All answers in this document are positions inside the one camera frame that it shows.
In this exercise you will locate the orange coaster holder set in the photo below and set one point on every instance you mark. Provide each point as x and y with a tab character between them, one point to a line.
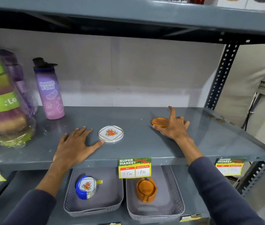
146	189

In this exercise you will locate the dark purple bottle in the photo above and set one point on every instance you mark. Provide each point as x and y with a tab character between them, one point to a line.
22	86

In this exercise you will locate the orange coaster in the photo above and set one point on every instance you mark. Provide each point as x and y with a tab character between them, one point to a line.
159	122

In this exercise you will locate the person's right hand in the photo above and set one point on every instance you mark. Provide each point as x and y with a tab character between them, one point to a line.
177	128

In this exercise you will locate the grey metal shelf rack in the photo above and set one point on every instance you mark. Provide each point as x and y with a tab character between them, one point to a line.
134	149

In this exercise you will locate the white floral coaster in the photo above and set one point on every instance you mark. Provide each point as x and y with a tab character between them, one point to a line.
111	133

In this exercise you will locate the person's left hand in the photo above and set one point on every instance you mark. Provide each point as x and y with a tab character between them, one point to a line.
73	149

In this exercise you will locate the grey basket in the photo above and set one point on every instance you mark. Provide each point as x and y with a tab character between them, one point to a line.
167	203
109	196

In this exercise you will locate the lilac bottle with black cap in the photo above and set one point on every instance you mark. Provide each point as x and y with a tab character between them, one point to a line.
50	96

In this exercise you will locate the person's right forearm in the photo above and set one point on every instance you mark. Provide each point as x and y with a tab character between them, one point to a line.
216	189

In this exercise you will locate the small yellow sticker tag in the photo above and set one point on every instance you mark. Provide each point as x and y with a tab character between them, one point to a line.
99	182

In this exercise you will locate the person's left forearm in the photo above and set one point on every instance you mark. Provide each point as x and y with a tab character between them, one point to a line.
34	203

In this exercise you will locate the blue holder floral coasters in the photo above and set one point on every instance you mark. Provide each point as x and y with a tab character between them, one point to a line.
85	187

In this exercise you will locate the grey perforated rack upright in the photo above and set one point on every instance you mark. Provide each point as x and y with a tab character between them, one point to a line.
261	166

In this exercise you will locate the green rainbow bottle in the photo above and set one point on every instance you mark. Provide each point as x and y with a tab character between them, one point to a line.
3	114

